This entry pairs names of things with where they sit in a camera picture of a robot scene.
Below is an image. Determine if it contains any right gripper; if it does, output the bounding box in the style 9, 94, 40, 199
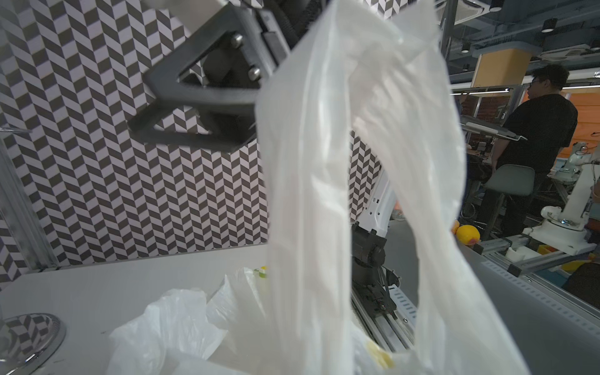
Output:
127, 1, 328, 153

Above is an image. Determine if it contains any lemon print plastic bag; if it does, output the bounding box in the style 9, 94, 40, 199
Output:
107, 1, 529, 374

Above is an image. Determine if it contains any grey chair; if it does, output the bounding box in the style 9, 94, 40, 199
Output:
481, 164, 535, 241

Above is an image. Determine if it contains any person in black shirt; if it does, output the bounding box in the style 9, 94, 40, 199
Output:
492, 64, 578, 236

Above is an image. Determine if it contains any chrome wire cup stand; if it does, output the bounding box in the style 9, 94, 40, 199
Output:
1, 313, 67, 375

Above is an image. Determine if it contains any aluminium front rail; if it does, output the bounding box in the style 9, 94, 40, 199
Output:
352, 245, 599, 370

